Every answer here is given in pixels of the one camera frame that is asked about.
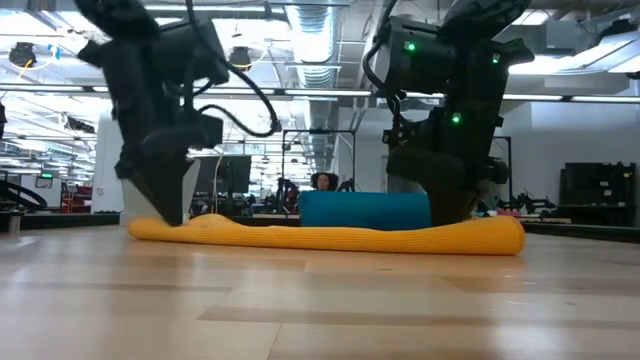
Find white pillar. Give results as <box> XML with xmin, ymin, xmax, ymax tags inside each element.
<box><xmin>91</xmin><ymin>112</ymin><xmax>126</xmax><ymax>214</ymax></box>

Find black background monitor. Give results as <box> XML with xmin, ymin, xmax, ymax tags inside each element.
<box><xmin>194</xmin><ymin>154</ymin><xmax>253</xmax><ymax>197</ymax></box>

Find person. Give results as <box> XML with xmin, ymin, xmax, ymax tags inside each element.
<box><xmin>309</xmin><ymin>172</ymin><xmax>341</xmax><ymax>192</ymax></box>

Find orange microfiber towel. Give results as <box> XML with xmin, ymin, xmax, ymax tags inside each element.
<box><xmin>127</xmin><ymin>213</ymin><xmax>526</xmax><ymax>257</ymax></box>

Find long ceiling light strip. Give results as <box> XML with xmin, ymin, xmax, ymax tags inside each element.
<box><xmin>404</xmin><ymin>92</ymin><xmax>640</xmax><ymax>104</ymax></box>
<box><xmin>0</xmin><ymin>84</ymin><xmax>374</xmax><ymax>97</ymax></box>

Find black curved hose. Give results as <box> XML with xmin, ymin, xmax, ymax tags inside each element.
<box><xmin>0</xmin><ymin>178</ymin><xmax>49</xmax><ymax>212</ymax></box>

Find black round ceiling fixture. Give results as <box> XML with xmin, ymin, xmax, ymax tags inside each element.
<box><xmin>8</xmin><ymin>42</ymin><xmax>37</xmax><ymax>69</ymax></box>
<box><xmin>228</xmin><ymin>46</ymin><xmax>253</xmax><ymax>72</ymax></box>

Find teal plastic bin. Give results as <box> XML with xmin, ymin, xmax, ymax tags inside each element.
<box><xmin>298</xmin><ymin>190</ymin><xmax>433</xmax><ymax>232</ymax></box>

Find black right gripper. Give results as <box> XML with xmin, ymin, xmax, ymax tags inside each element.
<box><xmin>382</xmin><ymin>107</ymin><xmax>510</xmax><ymax>227</ymax></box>

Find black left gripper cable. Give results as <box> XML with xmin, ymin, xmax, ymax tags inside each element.
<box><xmin>182</xmin><ymin>0</ymin><xmax>283</xmax><ymax>140</ymax></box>

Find ribbed silver ventilation duct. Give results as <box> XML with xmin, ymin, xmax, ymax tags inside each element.
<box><xmin>287</xmin><ymin>4</ymin><xmax>342</xmax><ymax>166</ymax></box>

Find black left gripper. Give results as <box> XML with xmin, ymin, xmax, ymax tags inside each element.
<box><xmin>113</xmin><ymin>107</ymin><xmax>197</xmax><ymax>227</ymax></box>

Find black aluminium table frame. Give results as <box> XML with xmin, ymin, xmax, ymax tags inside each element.
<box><xmin>0</xmin><ymin>212</ymin><xmax>640</xmax><ymax>245</ymax></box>

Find black background cabinet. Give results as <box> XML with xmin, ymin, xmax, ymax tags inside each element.
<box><xmin>559</xmin><ymin>161</ymin><xmax>637</xmax><ymax>206</ymax></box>

